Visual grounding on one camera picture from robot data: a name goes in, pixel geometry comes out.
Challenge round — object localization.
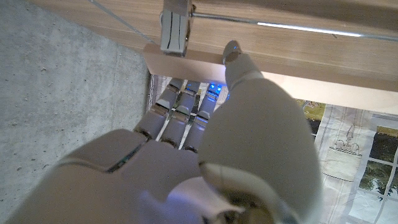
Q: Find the printed window backdrop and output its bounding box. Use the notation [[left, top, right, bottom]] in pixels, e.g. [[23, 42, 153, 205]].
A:
[[149, 74, 398, 224]]

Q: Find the long wooden stick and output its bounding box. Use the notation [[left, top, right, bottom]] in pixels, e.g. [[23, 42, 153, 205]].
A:
[[142, 42, 398, 116]]

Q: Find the thin metal rod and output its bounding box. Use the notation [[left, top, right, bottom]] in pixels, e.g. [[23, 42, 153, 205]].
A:
[[191, 11, 398, 42]]

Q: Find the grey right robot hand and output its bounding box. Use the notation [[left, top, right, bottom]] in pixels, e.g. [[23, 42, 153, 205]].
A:
[[6, 40, 324, 224]]

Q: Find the silver metal clip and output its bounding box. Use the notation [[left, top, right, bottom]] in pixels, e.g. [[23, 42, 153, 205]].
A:
[[159, 0, 195, 57]]

